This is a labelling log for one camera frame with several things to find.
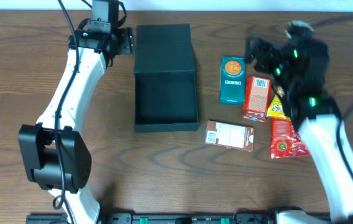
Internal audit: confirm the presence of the dark green gift box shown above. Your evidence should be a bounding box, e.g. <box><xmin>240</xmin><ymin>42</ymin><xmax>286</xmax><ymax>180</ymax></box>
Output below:
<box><xmin>134</xmin><ymin>24</ymin><xmax>199</xmax><ymax>133</ymax></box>

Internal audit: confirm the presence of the yellow Hacks candy bag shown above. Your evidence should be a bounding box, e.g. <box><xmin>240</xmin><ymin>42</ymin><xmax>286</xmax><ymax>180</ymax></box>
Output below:
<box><xmin>267</xmin><ymin>86</ymin><xmax>290</xmax><ymax>120</ymax></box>

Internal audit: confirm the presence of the red orange snack box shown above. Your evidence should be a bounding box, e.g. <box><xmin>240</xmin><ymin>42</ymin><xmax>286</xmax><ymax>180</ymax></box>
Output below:
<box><xmin>242</xmin><ymin>76</ymin><xmax>272</xmax><ymax>123</ymax></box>

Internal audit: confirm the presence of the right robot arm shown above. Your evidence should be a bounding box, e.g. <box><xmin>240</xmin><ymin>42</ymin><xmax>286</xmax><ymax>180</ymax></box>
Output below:
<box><xmin>244</xmin><ymin>36</ymin><xmax>353</xmax><ymax>223</ymax></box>

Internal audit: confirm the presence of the brown white carton box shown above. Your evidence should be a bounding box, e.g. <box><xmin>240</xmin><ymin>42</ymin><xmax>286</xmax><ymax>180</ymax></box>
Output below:
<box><xmin>205</xmin><ymin>120</ymin><xmax>255</xmax><ymax>152</ymax></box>

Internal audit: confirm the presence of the red snack pouch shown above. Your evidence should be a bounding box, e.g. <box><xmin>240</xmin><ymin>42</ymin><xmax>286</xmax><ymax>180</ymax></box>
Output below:
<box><xmin>270</xmin><ymin>118</ymin><xmax>310</xmax><ymax>159</ymax></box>

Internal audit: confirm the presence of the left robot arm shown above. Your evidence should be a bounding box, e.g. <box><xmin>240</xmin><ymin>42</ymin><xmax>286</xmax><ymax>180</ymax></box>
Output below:
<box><xmin>18</xmin><ymin>0</ymin><xmax>135</xmax><ymax>223</ymax></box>

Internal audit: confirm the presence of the teal Chunkies cookie box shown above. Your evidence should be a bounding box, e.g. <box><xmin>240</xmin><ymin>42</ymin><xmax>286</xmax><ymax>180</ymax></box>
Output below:
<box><xmin>219</xmin><ymin>56</ymin><xmax>245</xmax><ymax>106</ymax></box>

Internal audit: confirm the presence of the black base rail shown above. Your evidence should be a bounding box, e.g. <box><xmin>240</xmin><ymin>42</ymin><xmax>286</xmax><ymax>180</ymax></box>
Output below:
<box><xmin>25</xmin><ymin>212</ymin><xmax>277</xmax><ymax>224</ymax></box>

